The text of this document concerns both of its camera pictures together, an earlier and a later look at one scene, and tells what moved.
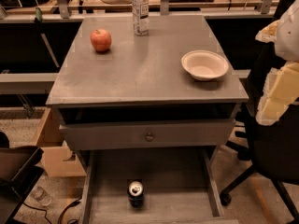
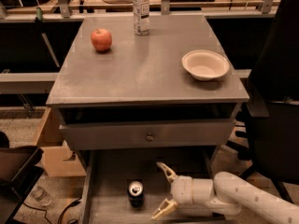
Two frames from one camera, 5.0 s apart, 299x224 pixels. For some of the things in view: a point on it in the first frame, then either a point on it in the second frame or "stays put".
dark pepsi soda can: [135, 194] stays put
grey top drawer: [144, 134] stays put
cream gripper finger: [280, 91] → [166, 207]
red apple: [101, 39] stays put
